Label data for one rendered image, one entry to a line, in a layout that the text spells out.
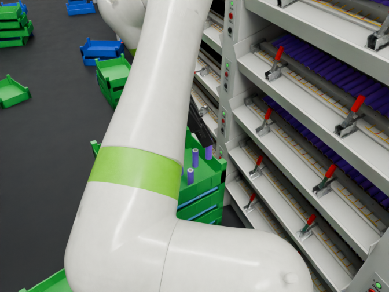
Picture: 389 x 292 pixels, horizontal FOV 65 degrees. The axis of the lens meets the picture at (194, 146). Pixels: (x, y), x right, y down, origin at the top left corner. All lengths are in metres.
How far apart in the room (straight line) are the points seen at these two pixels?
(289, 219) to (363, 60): 0.55
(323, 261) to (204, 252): 0.66
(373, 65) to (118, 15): 0.45
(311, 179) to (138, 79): 0.59
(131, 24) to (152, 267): 0.42
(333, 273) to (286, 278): 0.62
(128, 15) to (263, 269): 0.45
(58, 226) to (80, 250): 1.15
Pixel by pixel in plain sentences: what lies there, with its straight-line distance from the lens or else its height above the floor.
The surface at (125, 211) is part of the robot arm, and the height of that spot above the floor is 0.86.
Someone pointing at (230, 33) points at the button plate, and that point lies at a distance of 1.02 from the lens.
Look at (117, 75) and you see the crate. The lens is 2.17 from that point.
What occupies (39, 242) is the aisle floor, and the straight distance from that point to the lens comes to 1.49.
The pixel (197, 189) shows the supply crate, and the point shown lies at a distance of 0.84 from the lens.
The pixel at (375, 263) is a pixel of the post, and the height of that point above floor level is 0.53.
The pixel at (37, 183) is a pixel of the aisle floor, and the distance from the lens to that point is 1.73.
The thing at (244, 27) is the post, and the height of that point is 0.82.
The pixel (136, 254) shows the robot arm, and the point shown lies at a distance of 0.34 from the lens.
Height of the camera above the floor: 1.13
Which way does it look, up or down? 40 degrees down
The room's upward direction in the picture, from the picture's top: straight up
